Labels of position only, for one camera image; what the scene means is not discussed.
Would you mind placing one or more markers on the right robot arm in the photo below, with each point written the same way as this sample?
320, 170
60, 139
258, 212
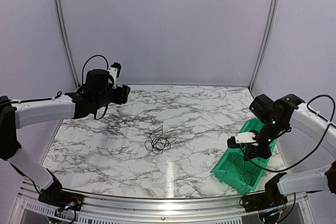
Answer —
278, 118

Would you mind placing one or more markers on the aluminium frame post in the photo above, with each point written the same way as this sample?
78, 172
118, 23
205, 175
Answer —
264, 43
66, 43

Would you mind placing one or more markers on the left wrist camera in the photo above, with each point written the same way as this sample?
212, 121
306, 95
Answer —
114, 72

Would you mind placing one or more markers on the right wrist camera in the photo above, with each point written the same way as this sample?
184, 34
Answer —
239, 139

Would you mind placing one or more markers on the front aluminium rail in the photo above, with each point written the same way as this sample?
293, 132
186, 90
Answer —
97, 208

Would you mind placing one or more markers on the green three-compartment bin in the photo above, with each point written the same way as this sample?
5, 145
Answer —
241, 175

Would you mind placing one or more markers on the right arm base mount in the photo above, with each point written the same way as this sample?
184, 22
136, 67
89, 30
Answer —
265, 200

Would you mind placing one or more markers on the left aluminium frame post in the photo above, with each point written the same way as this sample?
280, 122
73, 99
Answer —
66, 43

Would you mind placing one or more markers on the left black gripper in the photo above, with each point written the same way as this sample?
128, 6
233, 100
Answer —
122, 94

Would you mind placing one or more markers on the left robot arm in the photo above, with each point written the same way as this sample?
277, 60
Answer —
98, 91

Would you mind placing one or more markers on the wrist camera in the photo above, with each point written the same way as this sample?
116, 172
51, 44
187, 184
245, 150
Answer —
114, 72
239, 139

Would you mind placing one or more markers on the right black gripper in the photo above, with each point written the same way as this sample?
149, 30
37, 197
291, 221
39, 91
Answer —
251, 152

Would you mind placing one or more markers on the right aluminium frame post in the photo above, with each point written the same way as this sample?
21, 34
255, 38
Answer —
264, 43

